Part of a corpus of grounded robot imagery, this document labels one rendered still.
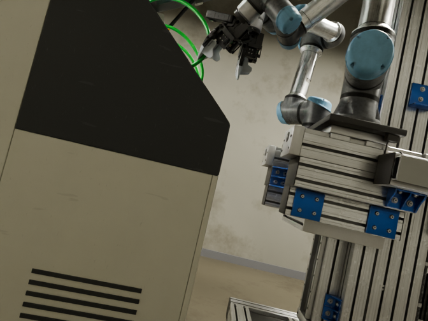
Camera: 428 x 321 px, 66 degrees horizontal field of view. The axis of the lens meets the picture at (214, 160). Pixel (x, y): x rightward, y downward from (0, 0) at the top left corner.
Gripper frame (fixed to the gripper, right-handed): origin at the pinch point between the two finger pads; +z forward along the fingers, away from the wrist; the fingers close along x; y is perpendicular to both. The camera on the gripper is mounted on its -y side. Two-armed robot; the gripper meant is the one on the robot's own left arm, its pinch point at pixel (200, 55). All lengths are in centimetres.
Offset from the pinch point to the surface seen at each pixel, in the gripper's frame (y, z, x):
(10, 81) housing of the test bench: -7, 33, -52
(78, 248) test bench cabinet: 40, 48, -45
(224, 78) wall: -95, 59, 220
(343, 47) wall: -51, -51, 286
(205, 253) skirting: 49, 178, 187
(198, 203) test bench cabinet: 47, 20, -24
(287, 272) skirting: 111, 130, 225
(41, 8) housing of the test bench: -20, 16, -45
